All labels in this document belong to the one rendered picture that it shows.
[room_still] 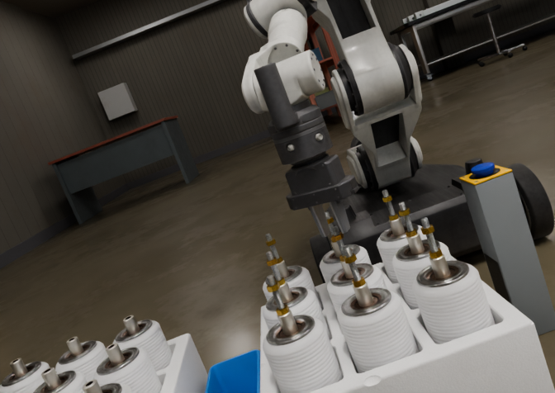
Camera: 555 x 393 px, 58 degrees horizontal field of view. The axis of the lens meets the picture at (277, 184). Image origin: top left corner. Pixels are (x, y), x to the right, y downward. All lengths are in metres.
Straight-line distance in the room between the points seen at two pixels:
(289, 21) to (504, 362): 0.64
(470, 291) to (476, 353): 0.08
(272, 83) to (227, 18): 8.10
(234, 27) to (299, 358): 8.23
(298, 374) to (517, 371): 0.29
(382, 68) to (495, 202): 0.44
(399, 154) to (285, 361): 0.84
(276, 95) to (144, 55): 8.31
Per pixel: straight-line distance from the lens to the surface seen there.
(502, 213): 0.97
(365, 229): 1.28
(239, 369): 1.08
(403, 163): 1.47
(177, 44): 8.92
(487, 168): 0.96
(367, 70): 1.21
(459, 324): 0.76
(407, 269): 0.85
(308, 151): 0.77
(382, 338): 0.74
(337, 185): 0.79
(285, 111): 0.75
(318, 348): 0.74
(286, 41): 0.87
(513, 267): 1.00
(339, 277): 0.88
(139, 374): 0.93
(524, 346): 0.78
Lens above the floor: 0.57
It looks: 9 degrees down
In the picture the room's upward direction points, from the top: 21 degrees counter-clockwise
